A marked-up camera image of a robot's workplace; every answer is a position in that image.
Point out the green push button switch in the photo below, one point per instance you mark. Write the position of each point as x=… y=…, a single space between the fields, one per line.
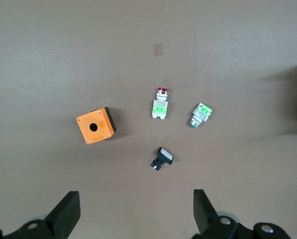
x=200 y=115

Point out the black square white-faced button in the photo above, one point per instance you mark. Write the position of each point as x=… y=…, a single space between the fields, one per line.
x=164 y=155

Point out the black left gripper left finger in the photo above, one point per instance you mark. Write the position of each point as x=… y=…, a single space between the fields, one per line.
x=63 y=214

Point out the translucent tape patch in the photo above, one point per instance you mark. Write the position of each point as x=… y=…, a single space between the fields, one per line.
x=158 y=49

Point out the red push button switch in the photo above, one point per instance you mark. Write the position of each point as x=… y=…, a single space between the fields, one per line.
x=159 y=109

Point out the orange button enclosure box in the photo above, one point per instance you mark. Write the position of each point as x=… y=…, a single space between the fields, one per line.
x=93 y=119

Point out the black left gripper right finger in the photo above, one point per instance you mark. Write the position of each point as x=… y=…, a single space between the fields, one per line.
x=203 y=214

